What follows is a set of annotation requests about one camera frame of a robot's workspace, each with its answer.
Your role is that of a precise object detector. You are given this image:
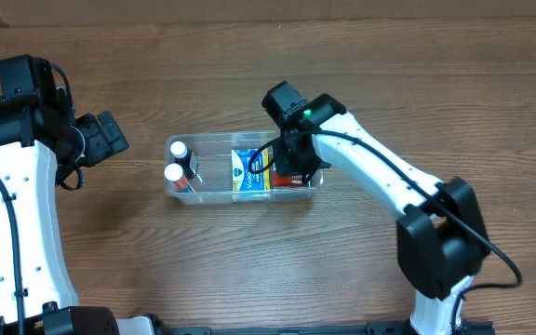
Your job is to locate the orange pill bottle white cap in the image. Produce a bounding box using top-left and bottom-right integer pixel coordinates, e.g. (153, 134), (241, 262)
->
(164, 163), (194, 194)

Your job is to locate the blue VapoDrops box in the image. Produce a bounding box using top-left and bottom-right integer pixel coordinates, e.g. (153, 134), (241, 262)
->
(231, 149), (271, 202)

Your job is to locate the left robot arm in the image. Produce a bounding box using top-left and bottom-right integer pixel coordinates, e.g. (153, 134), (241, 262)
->
(0, 55), (157, 334)

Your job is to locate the clear plastic container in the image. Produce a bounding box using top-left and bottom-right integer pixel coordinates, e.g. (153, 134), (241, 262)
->
(165, 130), (324, 205)

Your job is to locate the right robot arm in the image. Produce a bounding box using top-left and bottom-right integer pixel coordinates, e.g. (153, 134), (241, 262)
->
(261, 81), (495, 334)

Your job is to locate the dark bottle white cap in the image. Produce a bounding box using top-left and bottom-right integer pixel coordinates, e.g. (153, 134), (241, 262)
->
(169, 141), (198, 180)

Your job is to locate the red white medicine box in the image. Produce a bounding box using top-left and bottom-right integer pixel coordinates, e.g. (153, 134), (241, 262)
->
(272, 170), (308, 188)

